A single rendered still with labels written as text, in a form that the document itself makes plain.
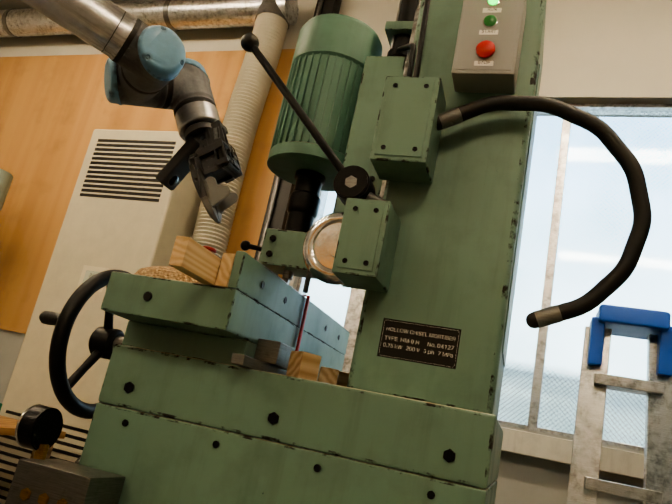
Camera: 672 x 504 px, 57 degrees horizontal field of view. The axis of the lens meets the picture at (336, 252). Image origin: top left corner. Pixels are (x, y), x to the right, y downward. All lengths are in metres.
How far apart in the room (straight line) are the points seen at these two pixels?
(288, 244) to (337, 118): 0.25
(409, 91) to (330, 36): 0.29
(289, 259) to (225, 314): 0.29
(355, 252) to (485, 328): 0.22
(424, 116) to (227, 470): 0.59
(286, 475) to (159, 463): 0.19
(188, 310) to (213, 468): 0.22
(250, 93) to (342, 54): 1.66
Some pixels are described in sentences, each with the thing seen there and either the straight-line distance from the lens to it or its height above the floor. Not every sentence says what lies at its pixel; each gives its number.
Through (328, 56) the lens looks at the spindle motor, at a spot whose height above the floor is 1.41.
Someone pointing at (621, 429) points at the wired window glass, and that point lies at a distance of 2.38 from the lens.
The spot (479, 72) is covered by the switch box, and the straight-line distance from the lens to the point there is 1.05.
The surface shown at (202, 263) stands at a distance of 0.86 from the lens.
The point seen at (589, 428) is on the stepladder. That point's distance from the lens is 1.64.
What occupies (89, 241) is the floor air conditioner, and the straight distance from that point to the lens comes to 2.82.
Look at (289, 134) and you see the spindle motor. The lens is 1.18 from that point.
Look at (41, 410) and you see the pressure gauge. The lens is 1.00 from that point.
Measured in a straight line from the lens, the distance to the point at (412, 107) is 1.01.
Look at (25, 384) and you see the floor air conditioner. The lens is 2.83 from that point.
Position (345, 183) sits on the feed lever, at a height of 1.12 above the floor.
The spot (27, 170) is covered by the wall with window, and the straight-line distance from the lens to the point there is 3.69.
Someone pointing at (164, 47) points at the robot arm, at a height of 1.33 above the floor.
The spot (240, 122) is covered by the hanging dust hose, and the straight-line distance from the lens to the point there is 2.82.
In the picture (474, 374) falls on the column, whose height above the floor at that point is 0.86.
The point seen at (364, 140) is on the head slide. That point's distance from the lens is 1.14.
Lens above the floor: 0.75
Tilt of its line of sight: 15 degrees up
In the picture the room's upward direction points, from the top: 12 degrees clockwise
